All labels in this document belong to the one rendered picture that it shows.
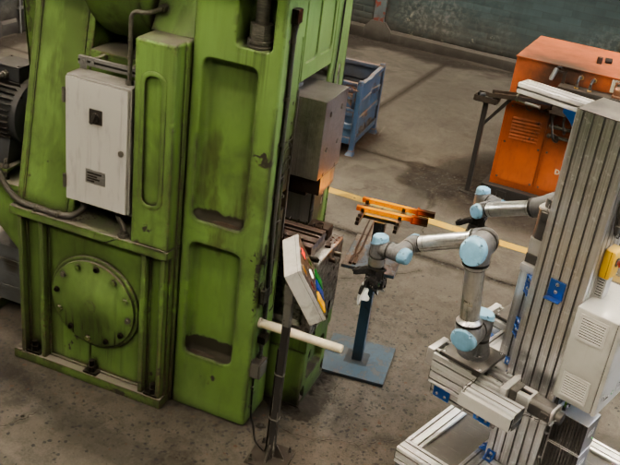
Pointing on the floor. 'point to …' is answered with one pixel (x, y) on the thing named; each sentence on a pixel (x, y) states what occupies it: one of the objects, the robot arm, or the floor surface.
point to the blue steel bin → (361, 100)
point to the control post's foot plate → (269, 455)
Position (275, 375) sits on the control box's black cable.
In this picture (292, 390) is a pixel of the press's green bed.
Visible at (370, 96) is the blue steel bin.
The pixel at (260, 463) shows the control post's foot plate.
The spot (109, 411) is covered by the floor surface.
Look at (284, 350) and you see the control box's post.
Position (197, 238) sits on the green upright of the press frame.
